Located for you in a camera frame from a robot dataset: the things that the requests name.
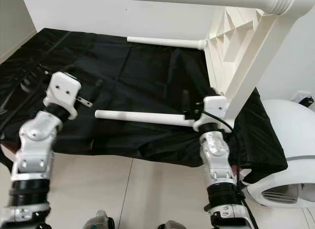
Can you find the white wall socket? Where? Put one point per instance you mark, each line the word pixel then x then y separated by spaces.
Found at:
pixel 301 95

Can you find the black metal table leg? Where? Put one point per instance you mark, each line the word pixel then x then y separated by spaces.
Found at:
pixel 5 162
pixel 208 207

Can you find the white dome litter box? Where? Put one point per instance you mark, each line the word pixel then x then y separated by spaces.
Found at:
pixel 293 140

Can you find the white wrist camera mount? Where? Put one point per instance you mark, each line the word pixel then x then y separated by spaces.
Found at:
pixel 214 111
pixel 64 91

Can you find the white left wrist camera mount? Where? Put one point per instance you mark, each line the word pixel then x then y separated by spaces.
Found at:
pixel 64 91

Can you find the pink cloth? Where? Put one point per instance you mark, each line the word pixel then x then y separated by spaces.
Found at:
pixel 7 150

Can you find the black power plug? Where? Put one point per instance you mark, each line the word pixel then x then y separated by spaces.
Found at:
pixel 309 101

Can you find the white plastic table top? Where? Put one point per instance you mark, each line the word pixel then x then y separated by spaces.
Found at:
pixel 241 51

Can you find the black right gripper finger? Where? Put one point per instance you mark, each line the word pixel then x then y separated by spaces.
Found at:
pixel 212 92

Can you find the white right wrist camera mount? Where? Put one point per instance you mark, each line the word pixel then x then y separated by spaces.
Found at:
pixel 214 111

